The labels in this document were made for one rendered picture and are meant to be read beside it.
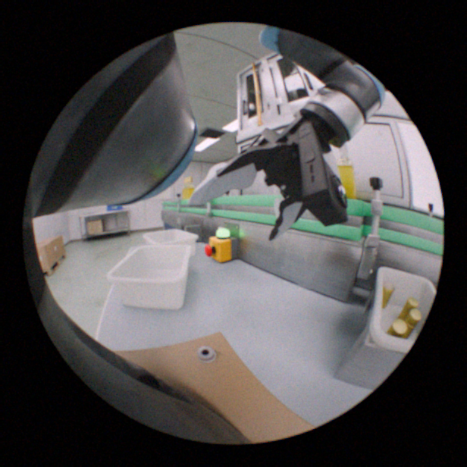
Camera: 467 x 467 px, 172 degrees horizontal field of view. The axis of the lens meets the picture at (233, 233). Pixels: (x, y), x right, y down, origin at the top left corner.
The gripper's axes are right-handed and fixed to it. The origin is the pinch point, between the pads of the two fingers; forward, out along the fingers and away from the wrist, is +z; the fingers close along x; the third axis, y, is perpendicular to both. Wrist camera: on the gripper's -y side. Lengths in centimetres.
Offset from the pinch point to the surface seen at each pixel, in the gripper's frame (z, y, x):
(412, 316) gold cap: -16.7, -24.2, -16.4
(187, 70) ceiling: -50, 202, 73
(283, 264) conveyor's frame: 5.9, 1.9, -20.2
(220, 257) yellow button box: 21.4, 12.0, -12.4
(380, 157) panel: -42, 15, -34
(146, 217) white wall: 415, 407, 26
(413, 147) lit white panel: -58, 5, -33
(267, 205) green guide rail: 0.5, 16.6, -14.8
